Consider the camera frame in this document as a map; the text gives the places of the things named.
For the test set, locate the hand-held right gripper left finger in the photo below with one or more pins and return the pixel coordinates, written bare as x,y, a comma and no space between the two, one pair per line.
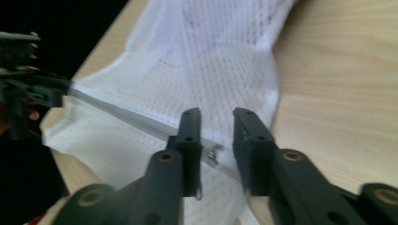
191,156

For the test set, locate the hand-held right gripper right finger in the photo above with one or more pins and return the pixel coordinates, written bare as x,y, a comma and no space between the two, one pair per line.
255,156

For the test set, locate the white mesh laundry bag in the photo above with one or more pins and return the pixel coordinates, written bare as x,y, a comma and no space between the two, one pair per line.
194,62

